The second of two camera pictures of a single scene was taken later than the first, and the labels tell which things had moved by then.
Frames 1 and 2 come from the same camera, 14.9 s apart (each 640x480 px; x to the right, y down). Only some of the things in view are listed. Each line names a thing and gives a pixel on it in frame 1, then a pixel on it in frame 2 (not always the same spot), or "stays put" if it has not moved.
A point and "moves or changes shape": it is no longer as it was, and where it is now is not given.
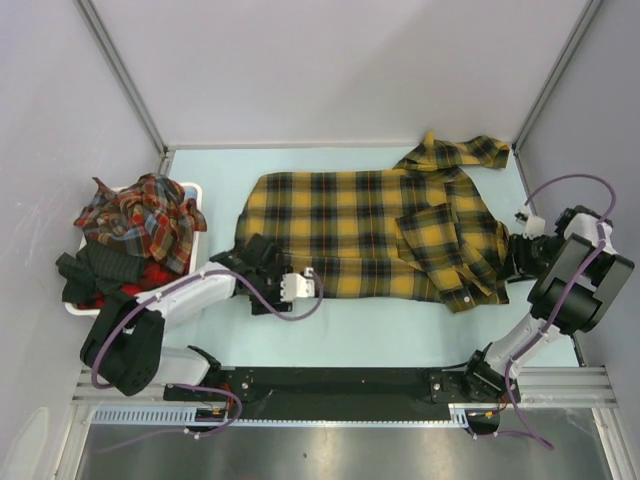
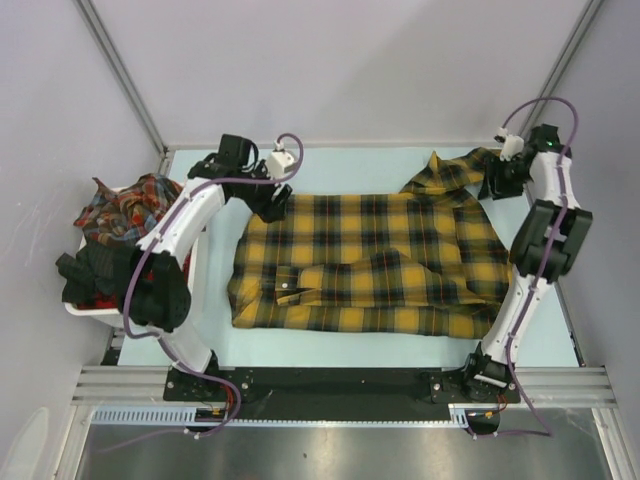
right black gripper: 521,268 → 503,189
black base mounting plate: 342,394 stays put
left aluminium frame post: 111,55 stays put
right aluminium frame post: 564,57 stays put
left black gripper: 274,300 → 272,211
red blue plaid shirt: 150,217 stays put
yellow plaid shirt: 421,233 moves or changes shape
